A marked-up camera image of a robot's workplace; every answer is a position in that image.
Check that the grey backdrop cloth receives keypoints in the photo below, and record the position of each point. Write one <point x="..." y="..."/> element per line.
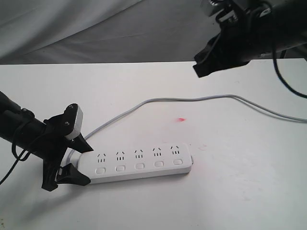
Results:
<point x="102" y="31"/>

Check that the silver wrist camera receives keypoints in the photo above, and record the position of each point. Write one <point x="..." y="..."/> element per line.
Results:
<point x="72" y="118"/>
<point x="223" y="10"/>

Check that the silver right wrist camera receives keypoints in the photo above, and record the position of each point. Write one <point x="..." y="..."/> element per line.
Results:
<point x="223" y="10"/>

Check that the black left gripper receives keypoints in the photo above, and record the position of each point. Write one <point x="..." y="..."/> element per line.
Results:
<point x="54" y="145"/>

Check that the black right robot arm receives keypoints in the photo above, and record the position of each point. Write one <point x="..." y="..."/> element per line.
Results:
<point x="248" y="30"/>

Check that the white five-outlet power strip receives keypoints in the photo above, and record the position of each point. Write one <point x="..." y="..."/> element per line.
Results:
<point x="103" y="166"/>

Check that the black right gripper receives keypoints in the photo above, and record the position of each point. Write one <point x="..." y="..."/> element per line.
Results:
<point x="219" y="53"/>

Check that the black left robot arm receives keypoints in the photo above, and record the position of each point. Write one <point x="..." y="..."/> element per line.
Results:
<point x="20" y="127"/>

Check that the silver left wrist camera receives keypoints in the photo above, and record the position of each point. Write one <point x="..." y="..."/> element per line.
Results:
<point x="72" y="118"/>

